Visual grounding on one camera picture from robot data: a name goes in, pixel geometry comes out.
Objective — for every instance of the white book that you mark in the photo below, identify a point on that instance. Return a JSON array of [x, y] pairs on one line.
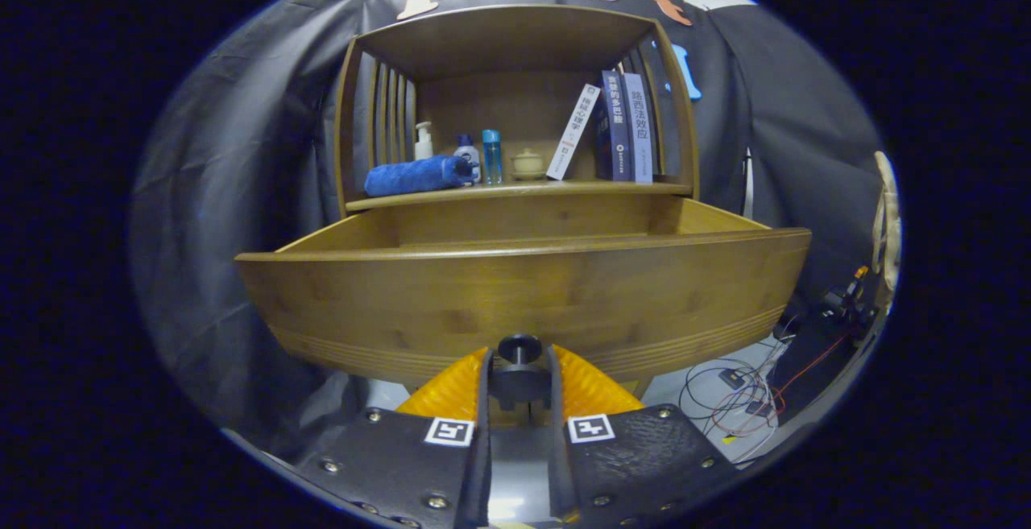
[[573, 130]]

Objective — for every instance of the black equipment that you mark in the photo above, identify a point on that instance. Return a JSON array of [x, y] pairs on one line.
[[846, 303]]

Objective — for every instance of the light purple book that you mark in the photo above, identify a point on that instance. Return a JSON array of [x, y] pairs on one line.
[[640, 130]]

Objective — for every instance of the white bottle with blue cap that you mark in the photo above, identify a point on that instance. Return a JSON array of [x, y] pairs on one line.
[[469, 160]]

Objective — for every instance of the wooden cabinet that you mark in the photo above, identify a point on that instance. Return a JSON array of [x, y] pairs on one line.
[[499, 102]]

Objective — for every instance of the pale green lidded teacup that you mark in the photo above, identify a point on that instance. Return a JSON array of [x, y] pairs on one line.
[[528, 165]]

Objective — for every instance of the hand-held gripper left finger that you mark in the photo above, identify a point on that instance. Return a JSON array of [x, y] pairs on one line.
[[483, 440]]

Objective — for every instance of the white pump bottle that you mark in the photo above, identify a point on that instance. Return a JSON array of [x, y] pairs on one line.
[[424, 146]]

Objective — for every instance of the wooden countertop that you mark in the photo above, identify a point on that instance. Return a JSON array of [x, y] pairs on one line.
[[564, 186]]

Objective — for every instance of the dark blue book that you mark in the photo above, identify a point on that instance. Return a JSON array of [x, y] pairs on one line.
[[616, 126]]

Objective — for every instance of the clear blue bottle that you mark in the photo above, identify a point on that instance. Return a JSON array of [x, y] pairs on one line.
[[492, 159]]

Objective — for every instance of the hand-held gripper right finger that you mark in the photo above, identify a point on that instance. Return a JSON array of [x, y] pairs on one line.
[[558, 464]]

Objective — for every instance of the blue folded towel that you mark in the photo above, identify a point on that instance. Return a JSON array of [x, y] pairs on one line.
[[411, 176]]

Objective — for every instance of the beige bag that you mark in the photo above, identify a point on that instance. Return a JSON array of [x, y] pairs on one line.
[[888, 223]]

